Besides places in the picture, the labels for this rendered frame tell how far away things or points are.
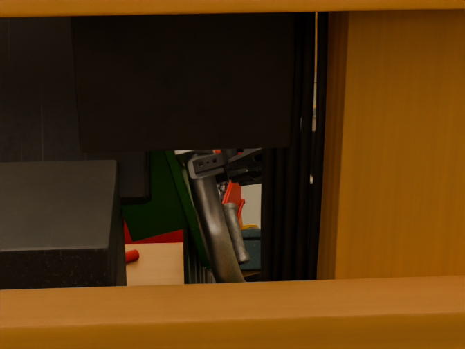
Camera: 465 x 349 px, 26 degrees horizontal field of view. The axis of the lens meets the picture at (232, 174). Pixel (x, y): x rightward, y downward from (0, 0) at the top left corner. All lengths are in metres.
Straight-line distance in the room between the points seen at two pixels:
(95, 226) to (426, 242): 0.31
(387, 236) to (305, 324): 0.09
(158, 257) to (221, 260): 0.44
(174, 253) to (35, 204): 0.59
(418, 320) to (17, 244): 0.36
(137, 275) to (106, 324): 0.75
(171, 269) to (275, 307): 0.76
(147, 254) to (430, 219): 0.82
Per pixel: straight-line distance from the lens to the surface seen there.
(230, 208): 1.25
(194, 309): 0.75
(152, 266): 1.50
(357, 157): 0.74
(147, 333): 0.74
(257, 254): 1.48
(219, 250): 1.09
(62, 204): 0.97
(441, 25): 0.71
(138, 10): 0.64
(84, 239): 0.91
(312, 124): 0.81
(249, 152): 1.06
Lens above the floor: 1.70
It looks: 27 degrees down
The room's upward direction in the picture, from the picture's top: straight up
